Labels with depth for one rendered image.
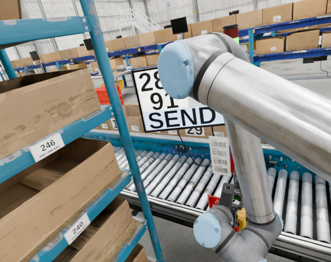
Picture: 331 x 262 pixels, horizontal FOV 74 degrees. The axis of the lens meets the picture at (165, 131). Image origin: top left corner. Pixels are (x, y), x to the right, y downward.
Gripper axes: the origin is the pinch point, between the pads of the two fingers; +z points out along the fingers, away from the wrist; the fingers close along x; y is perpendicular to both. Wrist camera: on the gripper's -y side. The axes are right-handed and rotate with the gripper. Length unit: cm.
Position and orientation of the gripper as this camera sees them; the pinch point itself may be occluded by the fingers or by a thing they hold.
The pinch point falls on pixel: (235, 200)
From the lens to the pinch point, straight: 106.9
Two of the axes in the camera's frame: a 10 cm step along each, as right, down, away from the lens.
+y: -0.9, 10.0, -0.3
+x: 8.5, 0.6, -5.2
